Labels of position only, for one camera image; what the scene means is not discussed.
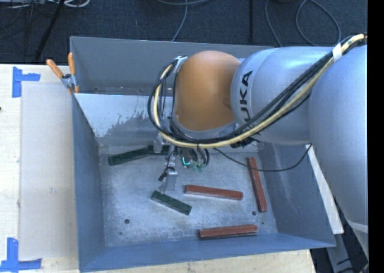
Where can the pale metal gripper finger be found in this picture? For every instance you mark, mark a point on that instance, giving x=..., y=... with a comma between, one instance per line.
x=170, y=180
x=158, y=146

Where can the dark green flat block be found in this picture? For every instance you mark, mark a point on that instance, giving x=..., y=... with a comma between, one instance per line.
x=171, y=202
x=127, y=156

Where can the red-brown flat block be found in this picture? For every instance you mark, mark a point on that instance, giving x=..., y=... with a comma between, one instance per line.
x=257, y=184
x=213, y=192
x=228, y=231

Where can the grey metal bin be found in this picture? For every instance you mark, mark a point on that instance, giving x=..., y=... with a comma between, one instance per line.
x=144, y=235

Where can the pale flat board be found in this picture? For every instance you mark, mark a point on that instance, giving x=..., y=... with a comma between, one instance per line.
x=48, y=160

